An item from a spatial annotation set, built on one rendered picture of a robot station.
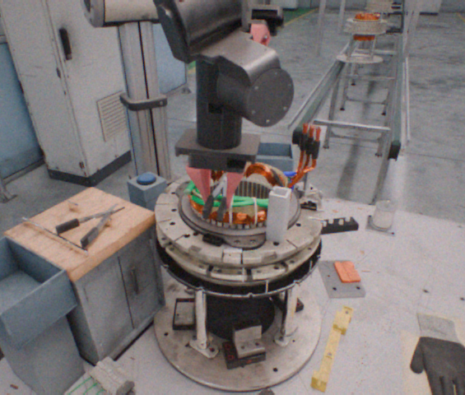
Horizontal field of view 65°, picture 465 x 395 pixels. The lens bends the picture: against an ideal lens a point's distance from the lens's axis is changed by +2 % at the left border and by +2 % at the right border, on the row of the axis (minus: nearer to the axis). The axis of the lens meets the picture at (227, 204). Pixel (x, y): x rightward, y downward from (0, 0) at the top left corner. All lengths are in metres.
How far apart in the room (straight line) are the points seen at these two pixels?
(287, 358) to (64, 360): 0.43
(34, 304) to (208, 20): 0.48
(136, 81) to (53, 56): 1.80
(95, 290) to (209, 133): 0.40
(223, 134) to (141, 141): 0.64
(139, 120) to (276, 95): 0.71
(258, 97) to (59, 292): 0.46
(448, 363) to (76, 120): 2.57
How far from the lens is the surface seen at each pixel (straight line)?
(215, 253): 0.58
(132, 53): 1.01
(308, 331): 0.87
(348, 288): 0.99
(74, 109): 2.85
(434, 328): 0.99
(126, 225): 0.72
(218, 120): 0.43
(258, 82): 0.35
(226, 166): 0.45
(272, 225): 0.59
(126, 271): 0.76
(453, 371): 0.92
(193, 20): 0.39
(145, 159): 1.09
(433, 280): 1.12
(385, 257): 1.14
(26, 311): 0.65
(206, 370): 0.80
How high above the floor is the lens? 1.47
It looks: 33 degrees down
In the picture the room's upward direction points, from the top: straight up
